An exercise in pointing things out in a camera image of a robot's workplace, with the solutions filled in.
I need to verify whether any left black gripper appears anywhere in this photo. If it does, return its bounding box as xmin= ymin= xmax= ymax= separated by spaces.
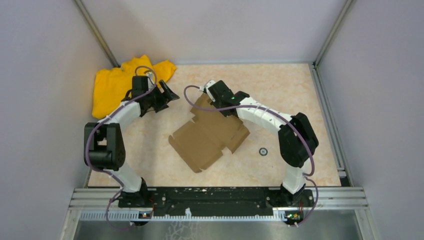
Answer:
xmin=144 ymin=79 xmax=180 ymax=113

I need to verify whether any brown cardboard box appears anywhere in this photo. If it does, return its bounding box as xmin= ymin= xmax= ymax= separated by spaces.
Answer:
xmin=168 ymin=107 xmax=250 ymax=173

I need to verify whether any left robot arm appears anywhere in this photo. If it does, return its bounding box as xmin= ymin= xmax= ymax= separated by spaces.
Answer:
xmin=84 ymin=75 xmax=180 ymax=208

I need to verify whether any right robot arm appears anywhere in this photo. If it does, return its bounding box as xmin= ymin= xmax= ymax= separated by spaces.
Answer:
xmin=200 ymin=80 xmax=319 ymax=206

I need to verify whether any yellow shirt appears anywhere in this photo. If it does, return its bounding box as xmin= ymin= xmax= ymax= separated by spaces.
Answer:
xmin=91 ymin=55 xmax=177 ymax=119

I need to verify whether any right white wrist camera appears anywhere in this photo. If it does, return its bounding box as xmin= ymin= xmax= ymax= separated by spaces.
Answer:
xmin=202 ymin=80 xmax=216 ymax=95

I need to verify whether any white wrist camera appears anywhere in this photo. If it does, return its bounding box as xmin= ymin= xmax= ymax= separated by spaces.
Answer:
xmin=145 ymin=71 xmax=156 ymax=85
xmin=202 ymin=80 xmax=216 ymax=95

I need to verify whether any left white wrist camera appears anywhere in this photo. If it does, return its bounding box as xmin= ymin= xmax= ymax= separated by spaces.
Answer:
xmin=145 ymin=71 xmax=156 ymax=85

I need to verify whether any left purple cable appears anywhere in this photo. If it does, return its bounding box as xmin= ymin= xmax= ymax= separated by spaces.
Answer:
xmin=84 ymin=65 xmax=158 ymax=232

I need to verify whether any purple cable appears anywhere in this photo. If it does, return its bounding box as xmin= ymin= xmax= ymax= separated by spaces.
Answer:
xmin=84 ymin=65 xmax=158 ymax=232
xmin=183 ymin=85 xmax=320 ymax=228

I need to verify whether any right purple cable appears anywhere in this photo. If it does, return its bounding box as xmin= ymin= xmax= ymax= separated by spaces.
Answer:
xmin=183 ymin=85 xmax=320 ymax=228

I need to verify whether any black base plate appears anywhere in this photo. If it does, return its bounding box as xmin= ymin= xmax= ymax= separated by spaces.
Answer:
xmin=117 ymin=186 xmax=314 ymax=217

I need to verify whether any aluminium frame rail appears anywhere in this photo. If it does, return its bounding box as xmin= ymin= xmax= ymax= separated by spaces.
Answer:
xmin=69 ymin=187 xmax=369 ymax=222

